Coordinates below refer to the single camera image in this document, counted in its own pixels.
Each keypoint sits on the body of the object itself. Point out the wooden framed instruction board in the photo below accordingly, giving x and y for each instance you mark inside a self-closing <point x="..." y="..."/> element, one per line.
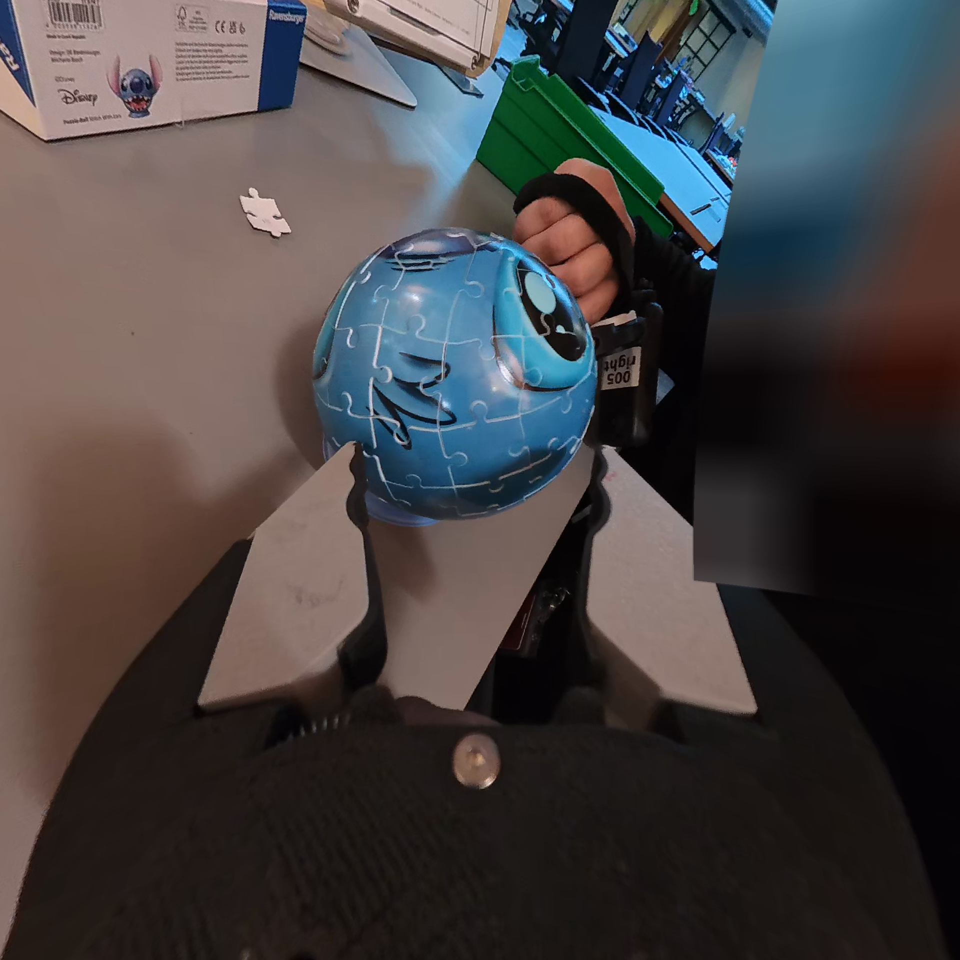
<point x="420" y="22"/>

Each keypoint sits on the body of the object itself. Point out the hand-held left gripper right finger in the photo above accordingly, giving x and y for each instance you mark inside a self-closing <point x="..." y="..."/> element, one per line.
<point x="667" y="600"/>

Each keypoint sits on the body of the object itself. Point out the grey metal stand base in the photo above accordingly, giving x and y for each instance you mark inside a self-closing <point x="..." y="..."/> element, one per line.
<point x="360" y="75"/>

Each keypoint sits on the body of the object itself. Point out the green plastic bin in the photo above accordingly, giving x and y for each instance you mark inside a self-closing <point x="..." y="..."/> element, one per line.
<point x="547" y="127"/>

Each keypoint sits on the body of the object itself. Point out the person's right forearm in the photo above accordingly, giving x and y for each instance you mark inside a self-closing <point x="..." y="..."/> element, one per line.
<point x="682" y="300"/>

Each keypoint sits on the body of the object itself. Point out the blue puzzle ball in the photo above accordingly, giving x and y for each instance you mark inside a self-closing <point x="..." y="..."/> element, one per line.
<point x="450" y="375"/>

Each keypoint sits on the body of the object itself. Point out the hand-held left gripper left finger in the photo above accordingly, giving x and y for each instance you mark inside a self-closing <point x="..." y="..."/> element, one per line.
<point x="300" y="600"/>

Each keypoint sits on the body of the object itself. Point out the long background table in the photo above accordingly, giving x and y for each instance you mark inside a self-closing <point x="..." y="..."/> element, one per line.
<point x="660" y="165"/>

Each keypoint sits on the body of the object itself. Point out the row of black chairs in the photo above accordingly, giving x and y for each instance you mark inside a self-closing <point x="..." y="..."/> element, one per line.
<point x="585" y="30"/>

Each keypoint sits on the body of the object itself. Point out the white puzzle piece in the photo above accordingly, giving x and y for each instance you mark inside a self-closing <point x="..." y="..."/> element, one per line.
<point x="264" y="214"/>

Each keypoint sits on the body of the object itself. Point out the person's right hand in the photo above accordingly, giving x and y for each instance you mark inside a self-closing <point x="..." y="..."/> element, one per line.
<point x="555" y="217"/>

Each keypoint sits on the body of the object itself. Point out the printed cardboard puzzle box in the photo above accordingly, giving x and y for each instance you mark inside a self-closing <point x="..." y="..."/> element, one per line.
<point x="150" y="75"/>

